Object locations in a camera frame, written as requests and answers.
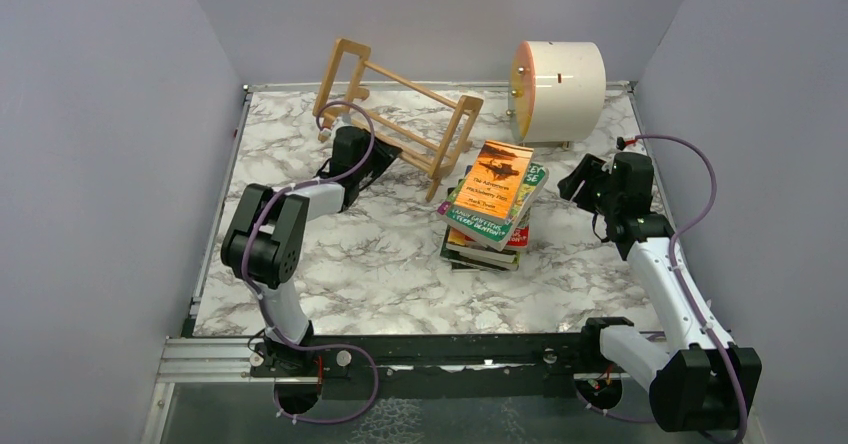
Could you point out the purple 117-storey treehouse book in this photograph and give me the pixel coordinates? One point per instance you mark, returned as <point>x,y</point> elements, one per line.
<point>449,201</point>

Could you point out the aluminium table frame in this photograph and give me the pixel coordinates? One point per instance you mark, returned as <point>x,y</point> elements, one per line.
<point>376,270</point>

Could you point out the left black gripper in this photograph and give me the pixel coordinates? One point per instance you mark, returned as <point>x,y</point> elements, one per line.
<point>385,155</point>

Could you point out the red 13-storey treehouse book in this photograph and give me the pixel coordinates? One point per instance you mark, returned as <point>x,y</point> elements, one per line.
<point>520,237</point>

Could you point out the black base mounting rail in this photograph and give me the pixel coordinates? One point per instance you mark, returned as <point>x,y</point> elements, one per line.
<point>355,367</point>

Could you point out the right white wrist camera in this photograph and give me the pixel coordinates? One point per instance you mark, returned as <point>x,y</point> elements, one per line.
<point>622,143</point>

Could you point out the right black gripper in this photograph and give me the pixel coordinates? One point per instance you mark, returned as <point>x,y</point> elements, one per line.
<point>591,170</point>

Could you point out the white cylindrical drum box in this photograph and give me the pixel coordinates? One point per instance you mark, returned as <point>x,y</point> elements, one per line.
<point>556,92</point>

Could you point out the orange Huckleberry Finn book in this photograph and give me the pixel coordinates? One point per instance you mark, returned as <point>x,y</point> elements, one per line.
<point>491,186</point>

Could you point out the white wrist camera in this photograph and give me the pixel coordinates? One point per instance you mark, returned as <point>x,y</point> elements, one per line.
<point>622,143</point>
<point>328,131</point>

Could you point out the wooden book rack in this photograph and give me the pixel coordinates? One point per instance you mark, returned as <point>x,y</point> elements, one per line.
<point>432,130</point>

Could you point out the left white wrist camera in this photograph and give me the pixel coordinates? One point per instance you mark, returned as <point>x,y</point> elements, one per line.
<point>328,131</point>

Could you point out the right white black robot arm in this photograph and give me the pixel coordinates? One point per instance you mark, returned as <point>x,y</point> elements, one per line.
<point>699,379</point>

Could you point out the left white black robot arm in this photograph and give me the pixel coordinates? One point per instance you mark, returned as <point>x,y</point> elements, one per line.
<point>263,243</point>

